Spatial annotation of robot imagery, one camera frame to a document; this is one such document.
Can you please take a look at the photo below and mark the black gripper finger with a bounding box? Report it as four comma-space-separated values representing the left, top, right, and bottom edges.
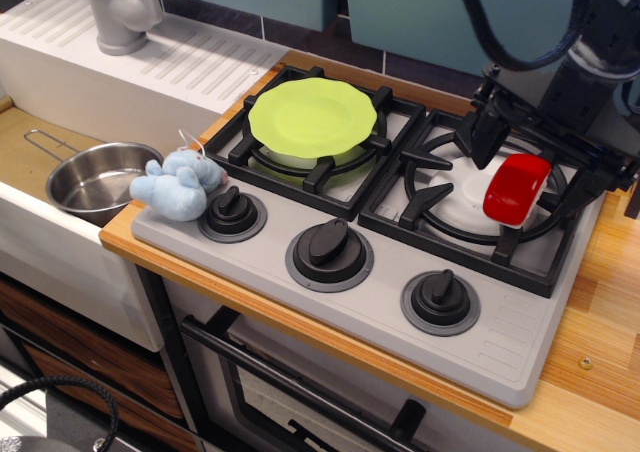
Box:
471, 105, 511, 170
542, 168, 613, 217

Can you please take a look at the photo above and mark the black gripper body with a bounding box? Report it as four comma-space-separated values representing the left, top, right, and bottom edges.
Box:
472, 59, 639, 191

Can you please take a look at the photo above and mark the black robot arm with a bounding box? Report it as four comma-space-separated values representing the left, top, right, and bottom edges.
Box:
463, 0, 639, 220

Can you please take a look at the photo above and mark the red salmon sushi toy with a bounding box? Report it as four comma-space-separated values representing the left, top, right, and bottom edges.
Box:
483, 154, 552, 228

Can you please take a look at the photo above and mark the black right burner grate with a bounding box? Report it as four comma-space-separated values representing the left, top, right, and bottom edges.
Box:
358, 111, 600, 297

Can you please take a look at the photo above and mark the black burner grate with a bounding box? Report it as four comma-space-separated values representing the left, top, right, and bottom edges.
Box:
358, 111, 600, 297
205, 66, 426, 220

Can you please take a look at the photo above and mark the grey toy stove top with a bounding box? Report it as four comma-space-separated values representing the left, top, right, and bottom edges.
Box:
131, 66, 601, 408

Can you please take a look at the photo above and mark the black left burner grate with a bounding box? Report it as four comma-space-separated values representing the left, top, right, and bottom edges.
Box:
205, 66, 426, 220

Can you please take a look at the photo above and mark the green plastic plate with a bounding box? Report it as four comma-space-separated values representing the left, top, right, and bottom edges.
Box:
248, 78, 377, 159

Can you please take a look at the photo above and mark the black right stove knob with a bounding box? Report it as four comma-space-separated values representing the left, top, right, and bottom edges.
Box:
400, 269, 481, 337

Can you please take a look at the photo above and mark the black stove knob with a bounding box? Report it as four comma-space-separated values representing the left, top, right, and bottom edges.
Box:
285, 219, 374, 293
198, 186, 268, 244
400, 269, 481, 337

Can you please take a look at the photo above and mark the black middle stove knob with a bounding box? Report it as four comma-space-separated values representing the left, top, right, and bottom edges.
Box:
285, 219, 374, 293

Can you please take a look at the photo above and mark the black left stove knob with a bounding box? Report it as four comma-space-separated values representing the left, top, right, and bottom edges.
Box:
198, 186, 268, 244

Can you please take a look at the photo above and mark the blue plush toy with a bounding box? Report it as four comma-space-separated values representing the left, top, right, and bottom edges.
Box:
129, 149, 228, 222

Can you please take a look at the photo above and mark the grey toy faucet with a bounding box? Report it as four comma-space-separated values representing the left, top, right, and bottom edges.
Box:
89, 0, 163, 56

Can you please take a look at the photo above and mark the stainless steel pot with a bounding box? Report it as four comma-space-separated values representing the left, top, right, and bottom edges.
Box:
24, 129, 163, 227

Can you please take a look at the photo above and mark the white toy sink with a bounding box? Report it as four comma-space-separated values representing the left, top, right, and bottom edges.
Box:
1, 0, 285, 352

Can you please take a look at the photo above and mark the wooden drawer front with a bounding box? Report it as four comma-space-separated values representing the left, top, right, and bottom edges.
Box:
1, 275, 199, 451

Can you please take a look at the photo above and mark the black oven door handle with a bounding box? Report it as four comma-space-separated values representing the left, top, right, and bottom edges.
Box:
180, 307, 426, 451

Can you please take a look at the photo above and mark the black braided cable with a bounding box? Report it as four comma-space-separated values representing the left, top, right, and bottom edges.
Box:
0, 376, 120, 452

